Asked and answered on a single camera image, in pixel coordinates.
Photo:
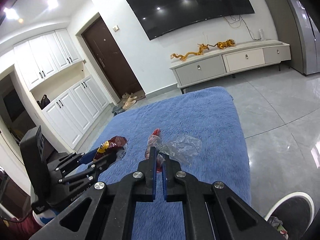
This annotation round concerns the golden tiger figurine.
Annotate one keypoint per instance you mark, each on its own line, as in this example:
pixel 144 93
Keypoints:
pixel 225 44

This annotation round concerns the wall light switch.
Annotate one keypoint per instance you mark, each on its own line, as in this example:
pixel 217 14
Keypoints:
pixel 116 28

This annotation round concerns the white power strip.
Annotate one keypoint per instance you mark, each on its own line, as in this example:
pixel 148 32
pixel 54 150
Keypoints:
pixel 261 33

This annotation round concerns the red snack bag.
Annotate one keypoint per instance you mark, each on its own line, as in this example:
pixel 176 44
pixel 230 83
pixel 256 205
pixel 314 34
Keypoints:
pixel 111 150

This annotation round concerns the black wall television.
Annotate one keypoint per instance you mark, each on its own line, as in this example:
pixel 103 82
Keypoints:
pixel 158 17

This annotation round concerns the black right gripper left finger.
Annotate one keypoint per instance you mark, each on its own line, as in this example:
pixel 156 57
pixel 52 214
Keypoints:
pixel 105 211

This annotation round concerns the white round trash bin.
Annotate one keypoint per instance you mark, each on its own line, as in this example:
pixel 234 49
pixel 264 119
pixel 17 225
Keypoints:
pixel 292 215

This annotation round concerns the beige slippers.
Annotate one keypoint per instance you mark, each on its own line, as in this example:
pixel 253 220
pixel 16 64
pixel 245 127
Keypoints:
pixel 130 100

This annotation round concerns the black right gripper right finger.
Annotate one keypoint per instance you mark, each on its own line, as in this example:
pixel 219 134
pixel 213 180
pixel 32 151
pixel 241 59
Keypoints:
pixel 212 211

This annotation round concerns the white TV cabinet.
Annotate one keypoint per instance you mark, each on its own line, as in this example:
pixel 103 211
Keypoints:
pixel 216 63

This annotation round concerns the black handbag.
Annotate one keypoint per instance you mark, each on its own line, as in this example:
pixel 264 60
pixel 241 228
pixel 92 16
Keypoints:
pixel 43 102

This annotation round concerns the dark brown door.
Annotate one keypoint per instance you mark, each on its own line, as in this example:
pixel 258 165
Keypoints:
pixel 110 58

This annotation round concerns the blue fluffy blanket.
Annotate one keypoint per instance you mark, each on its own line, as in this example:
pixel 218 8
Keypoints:
pixel 201 130

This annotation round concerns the grey slippers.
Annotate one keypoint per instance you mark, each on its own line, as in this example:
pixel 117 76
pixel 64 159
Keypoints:
pixel 117 110

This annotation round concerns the grey refrigerator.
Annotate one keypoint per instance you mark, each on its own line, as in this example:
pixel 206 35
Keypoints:
pixel 309 37

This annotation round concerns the white cupboard unit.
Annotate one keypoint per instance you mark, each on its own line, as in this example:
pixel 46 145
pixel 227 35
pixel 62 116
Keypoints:
pixel 50 64

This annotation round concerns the clear plastic wrapper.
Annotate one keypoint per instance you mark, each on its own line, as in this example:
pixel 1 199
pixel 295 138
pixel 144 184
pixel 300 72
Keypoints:
pixel 182 149

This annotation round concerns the golden dragon figurine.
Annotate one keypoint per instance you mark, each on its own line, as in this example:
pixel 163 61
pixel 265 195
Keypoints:
pixel 201 49

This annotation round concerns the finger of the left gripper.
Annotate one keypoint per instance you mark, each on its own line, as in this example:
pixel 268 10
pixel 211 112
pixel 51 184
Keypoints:
pixel 85 158
pixel 101 165

